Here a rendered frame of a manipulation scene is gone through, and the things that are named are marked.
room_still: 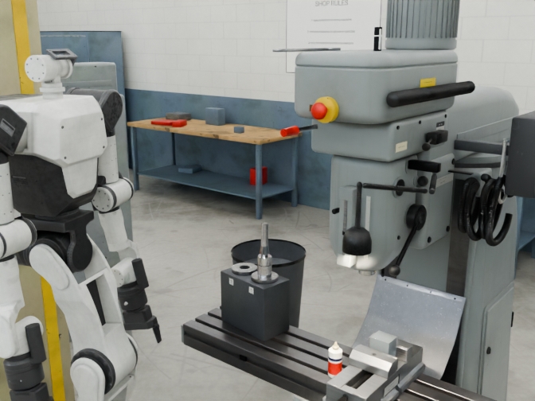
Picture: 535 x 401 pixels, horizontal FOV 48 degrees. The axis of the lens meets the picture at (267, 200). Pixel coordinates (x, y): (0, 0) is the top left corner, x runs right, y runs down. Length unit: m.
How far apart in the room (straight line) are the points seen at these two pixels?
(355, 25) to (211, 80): 2.20
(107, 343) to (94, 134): 0.58
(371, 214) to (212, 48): 6.38
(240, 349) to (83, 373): 0.50
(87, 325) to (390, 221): 0.88
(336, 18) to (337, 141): 5.17
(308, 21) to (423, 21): 5.17
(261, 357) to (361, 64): 0.99
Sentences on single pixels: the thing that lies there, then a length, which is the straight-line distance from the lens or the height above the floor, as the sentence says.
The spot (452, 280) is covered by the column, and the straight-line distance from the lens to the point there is 2.05.
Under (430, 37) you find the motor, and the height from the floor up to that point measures 1.92.
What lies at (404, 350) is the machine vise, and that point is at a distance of 1.80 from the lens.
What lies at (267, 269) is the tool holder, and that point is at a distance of 1.98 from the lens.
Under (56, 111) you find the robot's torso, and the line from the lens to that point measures 1.60.
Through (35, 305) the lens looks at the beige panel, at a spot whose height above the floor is 0.70.
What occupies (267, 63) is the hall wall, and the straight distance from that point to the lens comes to 7.23.
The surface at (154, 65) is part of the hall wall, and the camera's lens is 8.65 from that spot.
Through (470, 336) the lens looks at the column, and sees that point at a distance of 2.12.
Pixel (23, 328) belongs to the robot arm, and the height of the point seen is 1.22.
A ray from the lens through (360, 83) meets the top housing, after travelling 1.39.
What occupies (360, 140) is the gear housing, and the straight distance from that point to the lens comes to 1.51.
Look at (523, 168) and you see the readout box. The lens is 1.70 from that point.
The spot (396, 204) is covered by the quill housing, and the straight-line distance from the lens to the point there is 1.59.
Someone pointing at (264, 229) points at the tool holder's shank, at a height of 1.32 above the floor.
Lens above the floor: 1.92
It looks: 15 degrees down
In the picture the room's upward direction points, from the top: straight up
